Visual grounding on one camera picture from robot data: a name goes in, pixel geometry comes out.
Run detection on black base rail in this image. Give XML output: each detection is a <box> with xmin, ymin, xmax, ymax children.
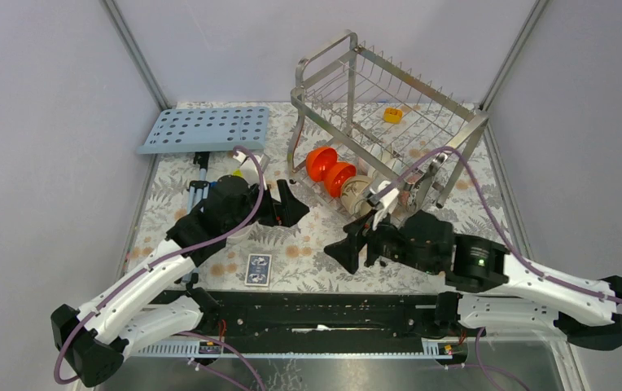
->
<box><xmin>152</xmin><ymin>288</ymin><xmax>477</xmax><ymax>349</ymax></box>

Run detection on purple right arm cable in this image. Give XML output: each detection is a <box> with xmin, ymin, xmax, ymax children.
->
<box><xmin>376</xmin><ymin>145</ymin><xmax>622</xmax><ymax>323</ymax></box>

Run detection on orange bowl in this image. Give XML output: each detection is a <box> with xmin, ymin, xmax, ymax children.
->
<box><xmin>323</xmin><ymin>161</ymin><xmax>357</xmax><ymax>198</ymax></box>
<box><xmin>305</xmin><ymin>147</ymin><xmax>338</xmax><ymax>182</ymax></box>

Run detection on light blue perforated tray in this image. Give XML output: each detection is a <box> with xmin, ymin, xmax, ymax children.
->
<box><xmin>137</xmin><ymin>106</ymin><xmax>269</xmax><ymax>155</ymax></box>

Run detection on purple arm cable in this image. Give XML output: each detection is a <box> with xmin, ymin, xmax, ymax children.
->
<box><xmin>376</xmin><ymin>145</ymin><xmax>622</xmax><ymax>323</ymax></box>
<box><xmin>53</xmin><ymin>145</ymin><xmax>267</xmax><ymax>386</ymax></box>

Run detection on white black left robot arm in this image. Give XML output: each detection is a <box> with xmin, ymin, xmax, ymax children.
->
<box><xmin>50</xmin><ymin>175</ymin><xmax>309</xmax><ymax>387</ymax></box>

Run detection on blue playing card deck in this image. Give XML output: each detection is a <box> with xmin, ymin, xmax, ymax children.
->
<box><xmin>244</xmin><ymin>254</ymin><xmax>272</xmax><ymax>287</ymax></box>

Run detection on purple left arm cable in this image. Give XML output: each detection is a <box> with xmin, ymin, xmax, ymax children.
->
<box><xmin>53</xmin><ymin>145</ymin><xmax>267</xmax><ymax>386</ymax></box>

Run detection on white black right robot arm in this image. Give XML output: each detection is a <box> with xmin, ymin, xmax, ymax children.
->
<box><xmin>324</xmin><ymin>211</ymin><xmax>622</xmax><ymax>351</ymax></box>

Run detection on orange bowl front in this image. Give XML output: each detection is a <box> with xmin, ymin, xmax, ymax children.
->
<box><xmin>323</xmin><ymin>161</ymin><xmax>357</xmax><ymax>198</ymax></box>

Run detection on white dishes in rack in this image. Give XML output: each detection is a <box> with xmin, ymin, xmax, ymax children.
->
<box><xmin>357</xmin><ymin>143</ymin><xmax>406</xmax><ymax>180</ymax></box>

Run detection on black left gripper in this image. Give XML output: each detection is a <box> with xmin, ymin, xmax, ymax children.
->
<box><xmin>225</xmin><ymin>177</ymin><xmax>309</xmax><ymax>235</ymax></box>

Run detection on small yellow cup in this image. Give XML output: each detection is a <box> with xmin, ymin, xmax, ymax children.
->
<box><xmin>383</xmin><ymin>108</ymin><xmax>403</xmax><ymax>125</ymax></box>

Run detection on patterned beige ceramic bowl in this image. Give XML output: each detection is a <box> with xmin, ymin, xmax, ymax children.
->
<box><xmin>340</xmin><ymin>175</ymin><xmax>373</xmax><ymax>217</ymax></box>

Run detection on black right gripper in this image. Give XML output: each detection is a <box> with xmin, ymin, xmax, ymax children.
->
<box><xmin>322</xmin><ymin>205</ymin><xmax>439</xmax><ymax>275</ymax></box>

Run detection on stainless steel dish rack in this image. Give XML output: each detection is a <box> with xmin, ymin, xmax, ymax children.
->
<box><xmin>287</xmin><ymin>30</ymin><xmax>488</xmax><ymax>212</ymax></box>

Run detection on light blue cable duct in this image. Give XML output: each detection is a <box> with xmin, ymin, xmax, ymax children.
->
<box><xmin>133</xmin><ymin>338</ymin><xmax>453</xmax><ymax>361</ymax></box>

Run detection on light blue folded tripod stand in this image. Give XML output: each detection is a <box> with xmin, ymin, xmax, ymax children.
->
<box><xmin>181</xmin><ymin>152</ymin><xmax>212</xmax><ymax>286</ymax></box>

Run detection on orange bowl rear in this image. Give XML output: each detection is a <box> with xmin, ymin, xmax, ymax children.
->
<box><xmin>305</xmin><ymin>147</ymin><xmax>338</xmax><ymax>182</ymax></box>

